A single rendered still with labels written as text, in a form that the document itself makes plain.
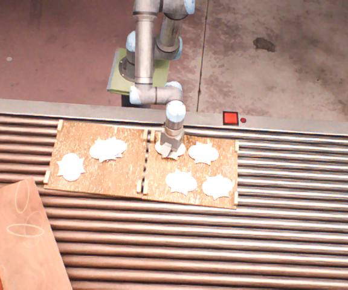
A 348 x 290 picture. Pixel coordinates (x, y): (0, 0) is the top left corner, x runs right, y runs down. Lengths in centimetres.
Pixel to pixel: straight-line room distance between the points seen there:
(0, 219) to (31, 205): 12
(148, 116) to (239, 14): 218
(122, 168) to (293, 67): 221
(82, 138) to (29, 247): 57
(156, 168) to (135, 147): 15
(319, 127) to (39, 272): 145
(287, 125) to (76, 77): 184
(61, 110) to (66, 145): 21
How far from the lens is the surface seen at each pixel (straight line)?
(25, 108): 223
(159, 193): 192
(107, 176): 196
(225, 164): 203
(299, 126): 228
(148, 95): 182
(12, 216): 182
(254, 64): 375
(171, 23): 196
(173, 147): 194
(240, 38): 393
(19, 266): 174
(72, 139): 207
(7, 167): 207
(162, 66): 238
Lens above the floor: 266
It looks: 58 degrees down
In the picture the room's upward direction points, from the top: 10 degrees clockwise
